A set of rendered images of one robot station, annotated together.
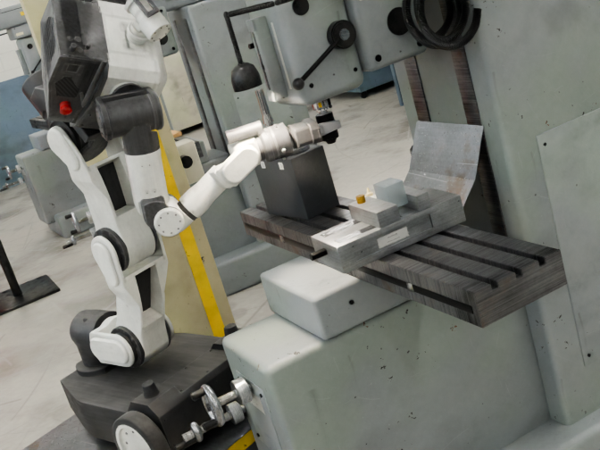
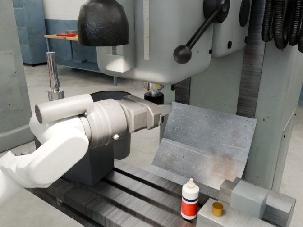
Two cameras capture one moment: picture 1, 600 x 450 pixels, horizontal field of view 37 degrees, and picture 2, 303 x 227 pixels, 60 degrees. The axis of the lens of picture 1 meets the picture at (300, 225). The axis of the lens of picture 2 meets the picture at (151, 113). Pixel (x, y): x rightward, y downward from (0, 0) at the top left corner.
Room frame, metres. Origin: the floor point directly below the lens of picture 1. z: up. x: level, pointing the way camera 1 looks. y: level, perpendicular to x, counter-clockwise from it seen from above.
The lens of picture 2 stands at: (1.83, 0.18, 1.45)
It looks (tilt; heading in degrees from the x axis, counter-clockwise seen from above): 21 degrees down; 327
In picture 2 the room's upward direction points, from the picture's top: straight up
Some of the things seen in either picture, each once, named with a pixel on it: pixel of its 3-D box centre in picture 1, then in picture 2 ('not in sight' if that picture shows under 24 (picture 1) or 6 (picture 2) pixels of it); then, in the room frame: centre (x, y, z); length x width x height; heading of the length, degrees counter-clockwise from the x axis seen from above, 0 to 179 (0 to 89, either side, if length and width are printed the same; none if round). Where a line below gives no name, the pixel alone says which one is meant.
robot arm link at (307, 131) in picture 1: (295, 137); (121, 117); (2.30, -0.05, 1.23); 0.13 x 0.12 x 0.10; 7
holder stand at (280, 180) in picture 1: (294, 179); (73, 141); (2.60, -0.02, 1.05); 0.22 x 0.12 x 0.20; 31
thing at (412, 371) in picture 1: (392, 386); not in sight; (2.31, -0.12, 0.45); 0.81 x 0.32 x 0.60; 112
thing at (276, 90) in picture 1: (267, 59); (118, 9); (2.27, -0.04, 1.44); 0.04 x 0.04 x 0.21; 22
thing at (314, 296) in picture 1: (367, 270); not in sight; (2.32, -0.14, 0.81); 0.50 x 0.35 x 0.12; 112
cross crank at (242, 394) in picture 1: (224, 399); not in sight; (2.13, 0.32, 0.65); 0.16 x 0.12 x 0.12; 112
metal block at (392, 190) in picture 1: (390, 194); (248, 202); (2.09, -0.23, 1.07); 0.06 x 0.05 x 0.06; 20
